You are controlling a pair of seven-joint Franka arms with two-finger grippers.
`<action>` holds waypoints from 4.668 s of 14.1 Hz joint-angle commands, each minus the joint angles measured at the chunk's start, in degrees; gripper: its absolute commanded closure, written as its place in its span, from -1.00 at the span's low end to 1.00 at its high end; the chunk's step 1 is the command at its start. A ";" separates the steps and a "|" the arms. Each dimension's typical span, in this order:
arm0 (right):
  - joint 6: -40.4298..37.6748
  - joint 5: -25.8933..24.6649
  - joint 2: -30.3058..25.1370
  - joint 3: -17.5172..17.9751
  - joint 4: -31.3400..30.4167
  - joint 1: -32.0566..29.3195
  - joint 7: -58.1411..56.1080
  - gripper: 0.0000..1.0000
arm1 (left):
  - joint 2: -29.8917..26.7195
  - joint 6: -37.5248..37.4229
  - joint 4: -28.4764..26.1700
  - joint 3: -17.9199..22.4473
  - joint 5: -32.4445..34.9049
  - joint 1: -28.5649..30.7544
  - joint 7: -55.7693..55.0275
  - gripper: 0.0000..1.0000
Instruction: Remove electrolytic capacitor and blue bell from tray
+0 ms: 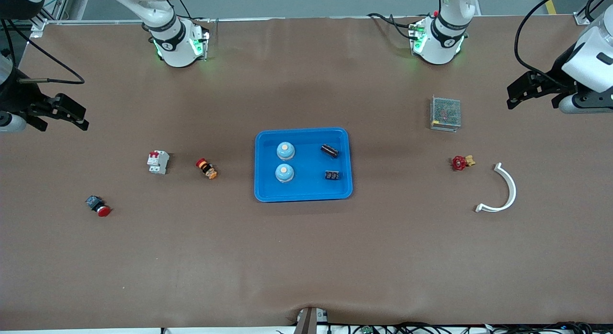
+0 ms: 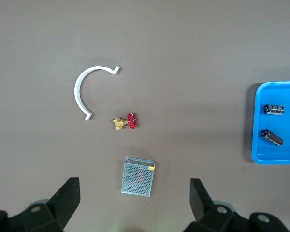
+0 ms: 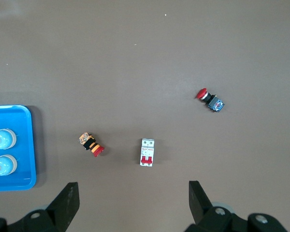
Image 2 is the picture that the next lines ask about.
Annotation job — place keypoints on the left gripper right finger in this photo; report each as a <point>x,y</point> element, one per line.
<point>199,198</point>

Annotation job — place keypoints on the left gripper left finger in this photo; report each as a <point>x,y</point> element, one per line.
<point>67,193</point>

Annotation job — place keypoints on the brown cylindrical capacitor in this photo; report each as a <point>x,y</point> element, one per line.
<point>274,109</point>
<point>272,138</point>

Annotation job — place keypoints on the metal mesh power supply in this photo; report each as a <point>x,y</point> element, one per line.
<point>136,180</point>

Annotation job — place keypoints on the blue plastic tray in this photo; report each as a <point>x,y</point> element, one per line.
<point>261,149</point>

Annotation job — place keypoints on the brass valve red handwheel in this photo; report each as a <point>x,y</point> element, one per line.
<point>132,120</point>

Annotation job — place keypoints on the white curved pipe clamp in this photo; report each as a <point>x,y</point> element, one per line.
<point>76,93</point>

